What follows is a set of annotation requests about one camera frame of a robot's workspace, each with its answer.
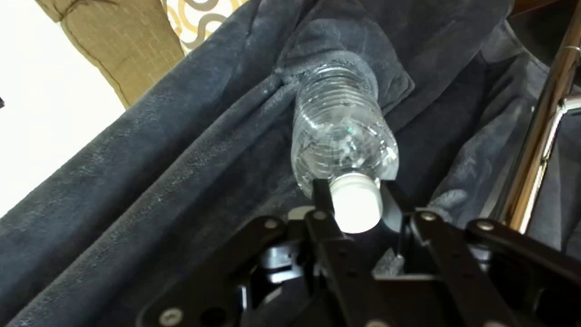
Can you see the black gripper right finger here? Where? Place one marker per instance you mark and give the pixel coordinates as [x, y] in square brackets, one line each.
[455, 266]

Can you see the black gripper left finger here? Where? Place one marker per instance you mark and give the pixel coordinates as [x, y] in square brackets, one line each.
[328, 260]

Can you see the clear plastic water bottle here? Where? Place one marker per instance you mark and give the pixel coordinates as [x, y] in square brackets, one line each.
[342, 127]

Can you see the metal rack rod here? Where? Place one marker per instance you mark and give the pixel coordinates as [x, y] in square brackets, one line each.
[546, 133]

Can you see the dark plush bathrobe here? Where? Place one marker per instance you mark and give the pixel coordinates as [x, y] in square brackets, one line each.
[182, 169]

